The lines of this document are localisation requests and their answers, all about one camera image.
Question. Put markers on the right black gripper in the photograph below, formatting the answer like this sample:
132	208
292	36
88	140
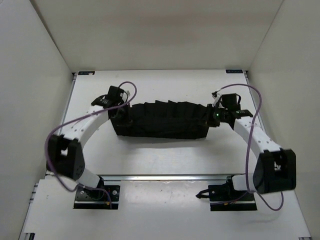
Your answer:
209	110

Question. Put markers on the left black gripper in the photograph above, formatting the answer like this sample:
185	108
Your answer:
127	118

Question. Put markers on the black pleated skirt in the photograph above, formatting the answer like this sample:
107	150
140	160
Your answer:
169	120

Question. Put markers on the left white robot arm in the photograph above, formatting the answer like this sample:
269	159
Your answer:
63	147

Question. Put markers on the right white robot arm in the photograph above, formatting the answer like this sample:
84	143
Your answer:
275	168

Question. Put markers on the right blue corner label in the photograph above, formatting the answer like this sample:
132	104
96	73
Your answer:
234	71

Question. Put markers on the blue corner label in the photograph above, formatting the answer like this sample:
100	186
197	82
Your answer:
86	73
234	71

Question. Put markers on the left blue corner label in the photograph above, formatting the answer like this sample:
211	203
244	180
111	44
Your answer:
86	73

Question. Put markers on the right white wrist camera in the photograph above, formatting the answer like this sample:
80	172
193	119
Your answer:
217	98

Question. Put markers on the right aluminium side rail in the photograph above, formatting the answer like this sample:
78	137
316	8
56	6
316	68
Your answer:
255	100

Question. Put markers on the aluminium side rail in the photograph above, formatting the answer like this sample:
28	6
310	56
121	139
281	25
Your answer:
62	121
255	100

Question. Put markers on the left aluminium side rail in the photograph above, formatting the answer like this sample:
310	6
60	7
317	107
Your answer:
62	121

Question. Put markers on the aluminium front rail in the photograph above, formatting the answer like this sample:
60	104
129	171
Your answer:
166	177

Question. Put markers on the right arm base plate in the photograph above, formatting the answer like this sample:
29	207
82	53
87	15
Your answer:
224	198

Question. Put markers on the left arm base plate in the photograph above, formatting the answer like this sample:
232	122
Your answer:
97	200

